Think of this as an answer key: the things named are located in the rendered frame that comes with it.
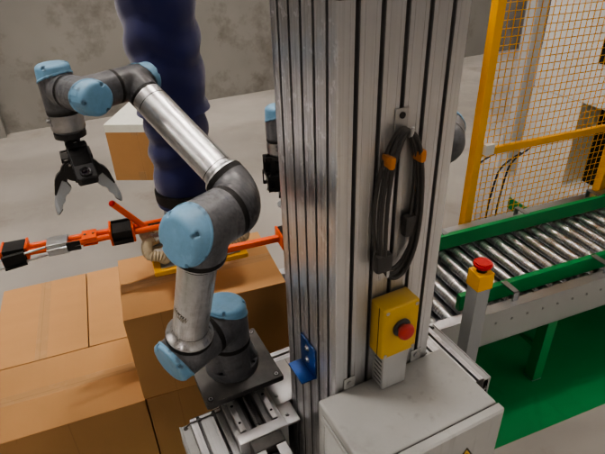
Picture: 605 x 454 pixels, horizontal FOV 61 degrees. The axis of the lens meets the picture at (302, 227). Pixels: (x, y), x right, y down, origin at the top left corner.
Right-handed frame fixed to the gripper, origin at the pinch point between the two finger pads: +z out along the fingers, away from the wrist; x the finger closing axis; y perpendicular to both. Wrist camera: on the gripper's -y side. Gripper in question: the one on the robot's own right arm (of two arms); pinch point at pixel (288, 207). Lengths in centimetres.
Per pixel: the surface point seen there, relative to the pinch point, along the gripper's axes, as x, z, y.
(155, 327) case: -6, 41, 51
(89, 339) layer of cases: -50, 75, 81
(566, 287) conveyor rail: 4, 71, -134
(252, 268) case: -19.0, 35.3, 10.4
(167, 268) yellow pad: -12.5, 22.2, 42.5
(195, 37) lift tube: -19, -53, 21
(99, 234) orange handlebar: -27, 11, 63
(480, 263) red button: 22, 26, -65
